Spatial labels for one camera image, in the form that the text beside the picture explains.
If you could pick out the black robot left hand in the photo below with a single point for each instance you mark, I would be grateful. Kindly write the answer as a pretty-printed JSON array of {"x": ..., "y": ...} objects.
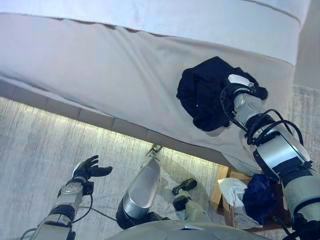
[{"x": 86, "y": 171}]

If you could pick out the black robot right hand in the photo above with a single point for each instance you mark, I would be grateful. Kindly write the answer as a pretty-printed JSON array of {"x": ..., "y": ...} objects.
[{"x": 238, "y": 86}]

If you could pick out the black garment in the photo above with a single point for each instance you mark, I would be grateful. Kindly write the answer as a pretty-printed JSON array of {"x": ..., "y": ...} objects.
[{"x": 200, "y": 95}]

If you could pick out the white garment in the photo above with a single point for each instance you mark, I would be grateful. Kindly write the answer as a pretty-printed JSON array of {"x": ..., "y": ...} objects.
[{"x": 232, "y": 192}]

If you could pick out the blue garment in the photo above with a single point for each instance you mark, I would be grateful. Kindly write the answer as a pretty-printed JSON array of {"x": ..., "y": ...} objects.
[{"x": 258, "y": 197}]

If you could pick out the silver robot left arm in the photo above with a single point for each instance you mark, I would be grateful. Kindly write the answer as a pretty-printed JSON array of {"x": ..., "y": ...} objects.
[{"x": 67, "y": 197}]

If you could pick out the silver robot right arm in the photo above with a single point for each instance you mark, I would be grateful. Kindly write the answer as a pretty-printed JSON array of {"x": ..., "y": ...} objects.
[{"x": 280, "y": 152}]

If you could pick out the white bed duvet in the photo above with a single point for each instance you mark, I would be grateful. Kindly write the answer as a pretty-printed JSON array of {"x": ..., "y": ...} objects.
[{"x": 175, "y": 17}]

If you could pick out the beige bed runner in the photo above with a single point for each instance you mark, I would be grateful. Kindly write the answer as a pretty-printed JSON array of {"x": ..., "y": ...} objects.
[{"x": 100, "y": 70}]

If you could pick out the brown wicker basket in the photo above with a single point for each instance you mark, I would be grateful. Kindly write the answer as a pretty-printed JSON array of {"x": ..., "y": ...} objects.
[{"x": 217, "y": 192}]

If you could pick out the grey striped rug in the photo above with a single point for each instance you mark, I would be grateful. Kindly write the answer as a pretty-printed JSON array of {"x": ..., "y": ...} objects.
[{"x": 50, "y": 140}]

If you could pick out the silver robot left leg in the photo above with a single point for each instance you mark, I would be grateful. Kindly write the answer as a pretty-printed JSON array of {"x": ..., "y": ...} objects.
[{"x": 142, "y": 190}]

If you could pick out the silver robot leg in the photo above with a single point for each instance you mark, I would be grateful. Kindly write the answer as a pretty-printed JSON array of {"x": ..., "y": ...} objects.
[
  {"x": 142, "y": 190},
  {"x": 190, "y": 210}
]

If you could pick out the silver robot right leg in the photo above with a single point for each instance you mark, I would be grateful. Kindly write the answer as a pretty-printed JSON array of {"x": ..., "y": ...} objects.
[{"x": 190, "y": 210}]

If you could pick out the grey robot torso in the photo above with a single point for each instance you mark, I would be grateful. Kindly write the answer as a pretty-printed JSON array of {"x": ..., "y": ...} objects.
[{"x": 187, "y": 232}]

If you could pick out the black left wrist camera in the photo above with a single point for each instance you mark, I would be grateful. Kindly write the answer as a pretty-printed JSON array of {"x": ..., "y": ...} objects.
[{"x": 89, "y": 188}]

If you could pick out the taupe upholstered bed frame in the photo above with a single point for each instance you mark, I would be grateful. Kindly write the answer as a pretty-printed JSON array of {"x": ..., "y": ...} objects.
[{"x": 62, "y": 110}]

